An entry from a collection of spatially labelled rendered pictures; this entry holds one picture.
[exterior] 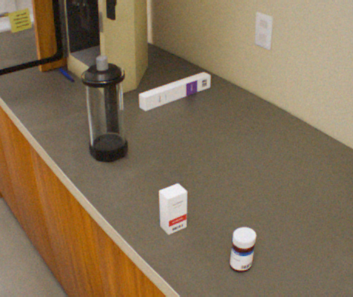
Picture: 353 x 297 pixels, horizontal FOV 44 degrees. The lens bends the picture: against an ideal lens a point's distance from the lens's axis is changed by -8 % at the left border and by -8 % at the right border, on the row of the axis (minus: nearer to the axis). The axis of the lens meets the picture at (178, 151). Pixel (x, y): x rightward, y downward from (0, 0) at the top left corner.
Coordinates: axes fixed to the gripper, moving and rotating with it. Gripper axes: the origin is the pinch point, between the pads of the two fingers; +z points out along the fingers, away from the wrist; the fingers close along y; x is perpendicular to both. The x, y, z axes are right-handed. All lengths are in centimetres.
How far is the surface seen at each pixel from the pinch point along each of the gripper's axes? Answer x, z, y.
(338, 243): 75, 28, -2
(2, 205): -98, 138, 9
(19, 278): -43, 132, 30
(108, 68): 11.3, 9.5, 6.1
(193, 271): 57, 28, 24
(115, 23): -14.2, 12.6, -16.6
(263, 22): 17, 12, -50
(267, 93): 23, 36, -49
